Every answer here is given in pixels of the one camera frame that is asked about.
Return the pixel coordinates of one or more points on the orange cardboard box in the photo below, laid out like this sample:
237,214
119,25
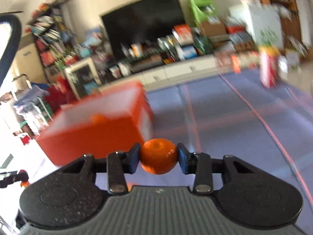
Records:
71,133

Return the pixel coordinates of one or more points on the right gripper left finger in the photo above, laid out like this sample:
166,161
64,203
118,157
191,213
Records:
120,163

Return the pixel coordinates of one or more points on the white mini fridge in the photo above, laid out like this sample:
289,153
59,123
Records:
262,22

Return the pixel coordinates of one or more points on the orange inside box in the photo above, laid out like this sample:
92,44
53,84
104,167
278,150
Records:
98,118

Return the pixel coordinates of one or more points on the green stacked storage bins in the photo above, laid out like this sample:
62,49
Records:
201,10

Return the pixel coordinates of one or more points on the red yellow-lid canister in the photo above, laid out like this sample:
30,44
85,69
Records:
269,66

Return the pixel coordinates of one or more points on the black television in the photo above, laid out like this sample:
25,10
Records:
141,21

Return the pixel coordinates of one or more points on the tangerine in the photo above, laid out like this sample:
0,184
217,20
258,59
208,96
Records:
158,156

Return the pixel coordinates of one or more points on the plaid blue tablecloth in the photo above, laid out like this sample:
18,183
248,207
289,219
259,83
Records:
260,143

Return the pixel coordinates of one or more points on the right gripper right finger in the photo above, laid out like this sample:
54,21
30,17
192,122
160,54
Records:
199,164

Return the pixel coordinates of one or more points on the folding cart with bags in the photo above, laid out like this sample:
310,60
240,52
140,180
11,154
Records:
29,102

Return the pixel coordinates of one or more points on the brown cardboard box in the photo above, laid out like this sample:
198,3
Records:
212,29

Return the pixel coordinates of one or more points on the white tv stand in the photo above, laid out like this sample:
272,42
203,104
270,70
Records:
175,73

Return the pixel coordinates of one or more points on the white glass-door cabinet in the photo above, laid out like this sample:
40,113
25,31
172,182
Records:
82,77

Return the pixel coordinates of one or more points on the bookshelf with books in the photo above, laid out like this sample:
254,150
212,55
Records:
54,40

